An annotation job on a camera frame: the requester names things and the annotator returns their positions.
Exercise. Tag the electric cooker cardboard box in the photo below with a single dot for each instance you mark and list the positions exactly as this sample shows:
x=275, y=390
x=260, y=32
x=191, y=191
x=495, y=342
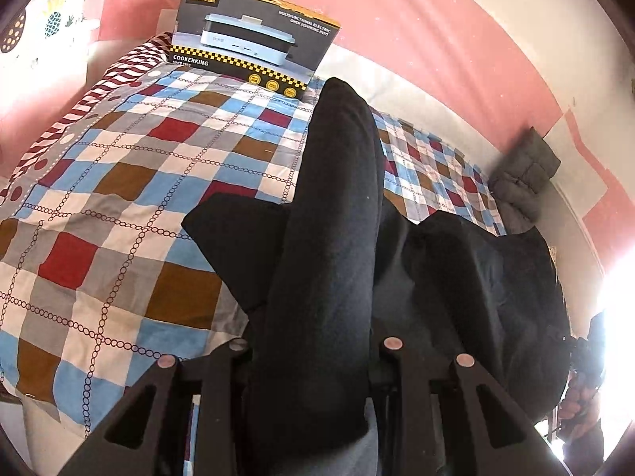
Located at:
x=258, y=34

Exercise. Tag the person's right hand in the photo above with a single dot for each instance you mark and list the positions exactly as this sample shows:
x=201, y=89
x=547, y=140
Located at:
x=578, y=406

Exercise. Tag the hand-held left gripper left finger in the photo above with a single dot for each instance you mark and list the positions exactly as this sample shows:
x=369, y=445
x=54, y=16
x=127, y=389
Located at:
x=223, y=374

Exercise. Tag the red white striped bedsheet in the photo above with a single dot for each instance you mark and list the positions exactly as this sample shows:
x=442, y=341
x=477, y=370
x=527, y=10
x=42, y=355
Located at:
x=124, y=67

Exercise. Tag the black garment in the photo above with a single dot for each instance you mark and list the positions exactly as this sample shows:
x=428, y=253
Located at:
x=337, y=208

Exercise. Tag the pineapple print curtain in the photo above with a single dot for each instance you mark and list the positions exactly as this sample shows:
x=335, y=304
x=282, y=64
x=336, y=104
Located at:
x=49, y=10

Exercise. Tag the checked patchwork blanket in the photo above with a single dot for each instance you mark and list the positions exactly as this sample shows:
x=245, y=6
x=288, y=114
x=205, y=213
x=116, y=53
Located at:
x=124, y=218

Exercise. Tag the grey quilted cushion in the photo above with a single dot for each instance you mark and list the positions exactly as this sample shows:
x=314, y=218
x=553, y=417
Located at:
x=523, y=178

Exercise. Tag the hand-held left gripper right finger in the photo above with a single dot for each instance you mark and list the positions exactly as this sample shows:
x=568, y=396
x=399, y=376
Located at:
x=399, y=374

